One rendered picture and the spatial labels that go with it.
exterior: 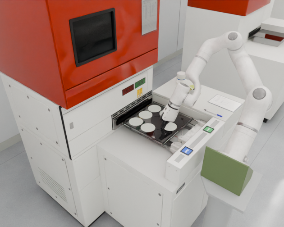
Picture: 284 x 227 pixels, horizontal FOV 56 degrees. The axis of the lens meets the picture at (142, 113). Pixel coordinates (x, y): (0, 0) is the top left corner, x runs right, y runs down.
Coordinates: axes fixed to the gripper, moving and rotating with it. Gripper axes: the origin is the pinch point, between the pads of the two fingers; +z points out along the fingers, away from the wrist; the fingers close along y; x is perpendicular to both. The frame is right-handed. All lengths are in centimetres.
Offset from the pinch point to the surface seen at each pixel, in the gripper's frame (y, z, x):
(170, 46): 168, -5, 287
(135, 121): -12.7, 8.4, 14.1
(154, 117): 0.7, 2.2, 13.6
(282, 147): 186, 15, 22
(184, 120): 16.6, -5.3, 1.9
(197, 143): 7.3, -7.2, -27.6
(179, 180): -6.4, 9.5, -42.5
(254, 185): 32, -4, -59
